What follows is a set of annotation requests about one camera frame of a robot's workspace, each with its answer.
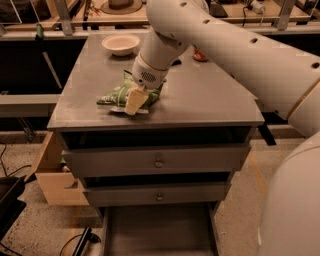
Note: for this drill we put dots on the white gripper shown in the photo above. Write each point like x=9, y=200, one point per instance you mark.
x=147, y=76

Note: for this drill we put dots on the green jalapeno chip bag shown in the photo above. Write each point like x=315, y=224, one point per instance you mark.
x=117, y=97

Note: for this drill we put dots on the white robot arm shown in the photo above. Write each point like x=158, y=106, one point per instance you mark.
x=282, y=77

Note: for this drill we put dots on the grey top drawer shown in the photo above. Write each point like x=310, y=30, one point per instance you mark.
x=152, y=161

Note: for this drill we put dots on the grey drawer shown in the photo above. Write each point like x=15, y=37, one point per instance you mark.
x=160, y=230
x=156, y=194
x=152, y=161

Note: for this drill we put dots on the grey drawer cabinet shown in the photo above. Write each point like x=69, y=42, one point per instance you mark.
x=199, y=106

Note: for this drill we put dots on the grey middle drawer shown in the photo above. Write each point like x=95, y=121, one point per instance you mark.
x=156, y=194

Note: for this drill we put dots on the grey bottom drawer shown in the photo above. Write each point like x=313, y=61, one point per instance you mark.
x=160, y=230

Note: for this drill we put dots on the white paper bowl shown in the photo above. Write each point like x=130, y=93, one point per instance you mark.
x=121, y=45

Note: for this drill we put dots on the orange soda can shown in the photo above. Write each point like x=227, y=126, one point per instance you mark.
x=199, y=56

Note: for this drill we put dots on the tan hat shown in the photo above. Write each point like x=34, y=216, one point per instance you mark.
x=120, y=7

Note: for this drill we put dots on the black power plug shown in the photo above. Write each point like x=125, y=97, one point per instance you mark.
x=86, y=236

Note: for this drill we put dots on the black equipment case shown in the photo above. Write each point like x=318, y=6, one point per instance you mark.
x=10, y=206

